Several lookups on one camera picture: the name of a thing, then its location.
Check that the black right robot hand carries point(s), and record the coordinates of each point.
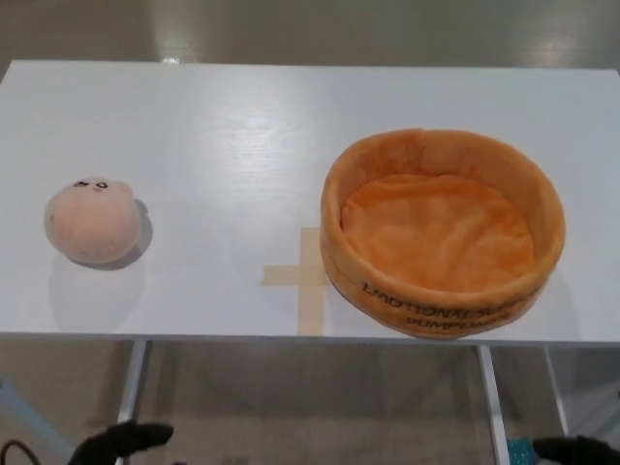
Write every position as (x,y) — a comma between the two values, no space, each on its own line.
(576,450)

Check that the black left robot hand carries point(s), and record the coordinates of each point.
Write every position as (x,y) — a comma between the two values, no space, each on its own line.
(123,438)

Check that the pink round plush toy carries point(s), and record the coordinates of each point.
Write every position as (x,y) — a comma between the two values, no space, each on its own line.
(92,223)

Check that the orange plush round plate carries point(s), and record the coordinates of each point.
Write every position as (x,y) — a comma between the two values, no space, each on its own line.
(441,232)

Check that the teal speckled object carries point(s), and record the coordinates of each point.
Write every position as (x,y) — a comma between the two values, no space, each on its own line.
(520,453)

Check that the white metal table leg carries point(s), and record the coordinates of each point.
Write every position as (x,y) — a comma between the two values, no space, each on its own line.
(491,397)
(133,382)
(557,387)

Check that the light blue translucent object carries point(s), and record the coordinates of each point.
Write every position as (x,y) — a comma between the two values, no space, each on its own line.
(29,426)

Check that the long beige masking tape strip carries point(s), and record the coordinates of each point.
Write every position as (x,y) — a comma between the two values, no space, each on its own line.
(310,305)

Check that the short beige masking tape strip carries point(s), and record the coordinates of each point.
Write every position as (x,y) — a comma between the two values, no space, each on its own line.
(286,275)

